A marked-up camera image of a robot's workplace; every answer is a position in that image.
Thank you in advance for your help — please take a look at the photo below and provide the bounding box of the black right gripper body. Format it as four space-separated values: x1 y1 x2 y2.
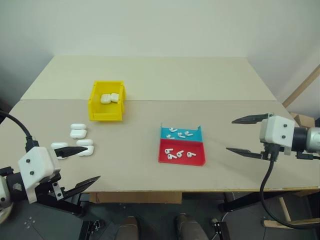
259 142 286 161

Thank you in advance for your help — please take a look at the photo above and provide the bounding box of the teal plastic tray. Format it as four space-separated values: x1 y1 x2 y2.
159 122 204 144

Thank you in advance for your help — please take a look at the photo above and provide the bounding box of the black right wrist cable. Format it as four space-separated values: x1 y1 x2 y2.
296 152 320 161

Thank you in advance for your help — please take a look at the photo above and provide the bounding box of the brown cardboard box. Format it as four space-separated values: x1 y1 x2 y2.
289 112 316 129

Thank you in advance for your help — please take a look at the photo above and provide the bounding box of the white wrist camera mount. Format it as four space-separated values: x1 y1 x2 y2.
258 115 296 156
17 146 62 204

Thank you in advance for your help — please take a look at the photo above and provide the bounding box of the wooden floor frame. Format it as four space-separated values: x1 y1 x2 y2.
262 191 320 228

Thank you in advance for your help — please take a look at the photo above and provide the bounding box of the yellow plastic bin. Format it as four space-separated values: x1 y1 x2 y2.
87 80 127 122

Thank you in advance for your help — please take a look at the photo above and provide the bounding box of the dark rounded shape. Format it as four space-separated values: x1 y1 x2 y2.
174 213 208 240
116 216 140 240

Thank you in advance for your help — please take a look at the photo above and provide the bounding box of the slanted wooden beam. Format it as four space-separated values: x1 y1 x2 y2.
282 63 320 108

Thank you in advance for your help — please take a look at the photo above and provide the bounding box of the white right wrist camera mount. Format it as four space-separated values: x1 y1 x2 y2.
258 115 296 156

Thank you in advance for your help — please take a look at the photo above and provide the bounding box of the cardboard sheet under table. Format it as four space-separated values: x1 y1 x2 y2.
89 191 183 205

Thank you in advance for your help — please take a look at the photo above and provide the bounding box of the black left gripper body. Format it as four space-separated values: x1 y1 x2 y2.
34 172 68 202

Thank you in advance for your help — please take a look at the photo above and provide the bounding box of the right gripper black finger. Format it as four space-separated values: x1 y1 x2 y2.
225 146 266 160
231 112 275 125

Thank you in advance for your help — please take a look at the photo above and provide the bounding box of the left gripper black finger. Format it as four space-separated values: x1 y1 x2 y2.
53 146 89 159
62 175 102 201

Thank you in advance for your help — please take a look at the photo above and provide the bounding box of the black table leg frame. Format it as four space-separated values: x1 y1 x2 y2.
218 191 301 213
34 193 91 218

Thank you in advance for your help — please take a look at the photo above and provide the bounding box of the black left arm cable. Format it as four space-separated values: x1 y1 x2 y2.
0 109 40 152

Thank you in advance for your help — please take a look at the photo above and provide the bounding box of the black bracket with screws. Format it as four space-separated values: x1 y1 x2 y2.
211 217 232 240
79 218 107 240

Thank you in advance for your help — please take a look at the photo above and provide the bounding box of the red plastic tray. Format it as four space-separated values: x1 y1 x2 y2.
158 138 208 167

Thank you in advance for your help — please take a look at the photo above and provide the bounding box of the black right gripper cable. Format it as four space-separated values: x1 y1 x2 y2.
259 149 320 230

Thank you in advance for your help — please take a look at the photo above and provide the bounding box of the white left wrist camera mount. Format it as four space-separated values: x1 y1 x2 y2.
17 146 62 204

